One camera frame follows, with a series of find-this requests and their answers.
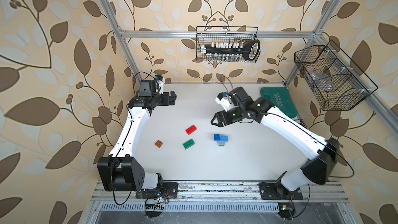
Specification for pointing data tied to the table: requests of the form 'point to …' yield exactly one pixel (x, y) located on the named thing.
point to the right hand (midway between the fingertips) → (216, 120)
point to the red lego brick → (190, 129)
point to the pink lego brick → (222, 143)
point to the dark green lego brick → (188, 143)
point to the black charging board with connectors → (301, 122)
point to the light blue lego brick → (224, 139)
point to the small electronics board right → (286, 210)
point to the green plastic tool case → (282, 99)
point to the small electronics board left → (154, 207)
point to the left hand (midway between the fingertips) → (168, 94)
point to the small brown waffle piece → (158, 143)
